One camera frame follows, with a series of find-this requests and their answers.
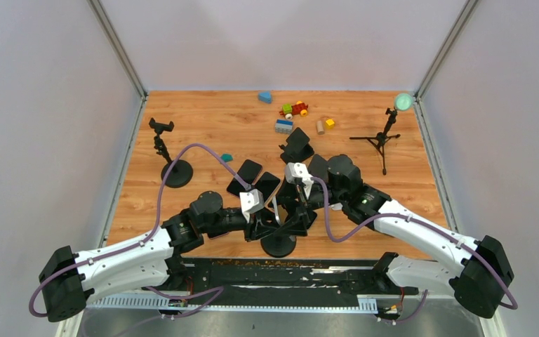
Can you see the black folding phone stand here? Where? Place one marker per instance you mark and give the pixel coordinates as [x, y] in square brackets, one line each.
[297, 148]

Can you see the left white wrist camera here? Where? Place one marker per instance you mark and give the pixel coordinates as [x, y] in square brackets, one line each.
[250, 203]

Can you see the black mini tripod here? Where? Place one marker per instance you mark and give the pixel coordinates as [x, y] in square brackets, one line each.
[381, 138]

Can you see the wooden cylinder block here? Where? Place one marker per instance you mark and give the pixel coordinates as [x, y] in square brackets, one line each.
[320, 127]

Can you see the blue white block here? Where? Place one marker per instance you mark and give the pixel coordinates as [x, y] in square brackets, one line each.
[283, 126]

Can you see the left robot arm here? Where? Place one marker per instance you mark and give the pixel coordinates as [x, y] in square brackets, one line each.
[72, 280]

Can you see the teal small block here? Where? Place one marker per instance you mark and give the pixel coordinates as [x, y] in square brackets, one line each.
[226, 157]

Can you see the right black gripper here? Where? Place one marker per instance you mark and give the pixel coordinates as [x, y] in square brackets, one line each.
[287, 194]

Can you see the pink phone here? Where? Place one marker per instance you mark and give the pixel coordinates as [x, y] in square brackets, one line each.
[248, 172]

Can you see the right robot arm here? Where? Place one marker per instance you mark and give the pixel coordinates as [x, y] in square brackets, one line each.
[476, 272]

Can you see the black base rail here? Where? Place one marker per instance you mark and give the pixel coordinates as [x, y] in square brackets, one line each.
[269, 285]

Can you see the tall black round-base stand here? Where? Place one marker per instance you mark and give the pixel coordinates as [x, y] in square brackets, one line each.
[282, 242]

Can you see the green ball on tripod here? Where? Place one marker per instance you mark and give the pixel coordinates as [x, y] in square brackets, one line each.
[403, 102]

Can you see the yellow small block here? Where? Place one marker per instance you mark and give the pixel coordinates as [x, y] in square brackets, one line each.
[329, 124]

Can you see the blue triangular block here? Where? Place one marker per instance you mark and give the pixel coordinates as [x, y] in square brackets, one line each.
[265, 97]

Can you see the teal smartphone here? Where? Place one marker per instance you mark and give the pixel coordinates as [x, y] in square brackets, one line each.
[303, 219]

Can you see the grey round phone stand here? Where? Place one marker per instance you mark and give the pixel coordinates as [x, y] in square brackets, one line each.
[318, 167]

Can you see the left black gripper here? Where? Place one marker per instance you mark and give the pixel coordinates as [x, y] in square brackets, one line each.
[262, 227]

